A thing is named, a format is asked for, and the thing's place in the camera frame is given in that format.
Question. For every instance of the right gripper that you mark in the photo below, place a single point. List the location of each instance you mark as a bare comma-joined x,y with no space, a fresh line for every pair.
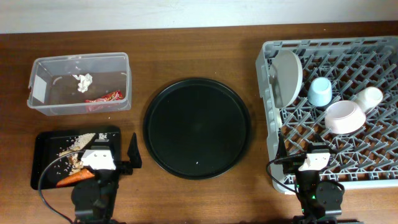
292,165

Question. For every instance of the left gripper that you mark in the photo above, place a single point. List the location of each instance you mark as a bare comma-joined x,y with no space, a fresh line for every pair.
125,167

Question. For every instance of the pink bowl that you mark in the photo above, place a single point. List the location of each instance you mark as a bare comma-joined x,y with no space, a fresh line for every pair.
344,117

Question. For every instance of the rice and nut scraps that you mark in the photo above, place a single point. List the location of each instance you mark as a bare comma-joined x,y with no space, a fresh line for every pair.
80,144

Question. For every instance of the orange carrot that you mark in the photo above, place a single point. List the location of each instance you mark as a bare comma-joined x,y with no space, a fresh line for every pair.
74,178

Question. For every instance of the light blue cup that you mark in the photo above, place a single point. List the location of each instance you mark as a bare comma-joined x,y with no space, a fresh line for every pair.
320,92

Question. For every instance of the red snack wrapper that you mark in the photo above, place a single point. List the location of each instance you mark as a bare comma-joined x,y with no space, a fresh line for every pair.
113,96

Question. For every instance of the grey plate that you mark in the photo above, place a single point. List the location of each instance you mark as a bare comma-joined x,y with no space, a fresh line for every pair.
286,78

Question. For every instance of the cream white cup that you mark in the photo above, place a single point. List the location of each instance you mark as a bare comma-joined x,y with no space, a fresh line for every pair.
369,98

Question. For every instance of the white tissue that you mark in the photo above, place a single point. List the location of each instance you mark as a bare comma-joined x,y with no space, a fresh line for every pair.
84,82

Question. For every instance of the white plastic fork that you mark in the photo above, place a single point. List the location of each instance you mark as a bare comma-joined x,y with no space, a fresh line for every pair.
278,118

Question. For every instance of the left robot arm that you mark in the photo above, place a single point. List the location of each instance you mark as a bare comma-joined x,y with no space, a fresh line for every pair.
94,198

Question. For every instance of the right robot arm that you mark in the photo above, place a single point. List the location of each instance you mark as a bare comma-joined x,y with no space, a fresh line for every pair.
320,200

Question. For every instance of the grey dishwasher rack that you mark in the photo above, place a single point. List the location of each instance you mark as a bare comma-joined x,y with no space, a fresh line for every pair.
365,158

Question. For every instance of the round black tray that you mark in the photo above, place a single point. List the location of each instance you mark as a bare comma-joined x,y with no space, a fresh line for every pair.
197,128

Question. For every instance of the black rectangular tray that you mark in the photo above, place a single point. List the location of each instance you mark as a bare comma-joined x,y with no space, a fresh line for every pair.
49,144

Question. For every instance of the clear plastic bin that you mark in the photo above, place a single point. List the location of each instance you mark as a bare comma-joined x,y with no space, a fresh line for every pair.
53,90

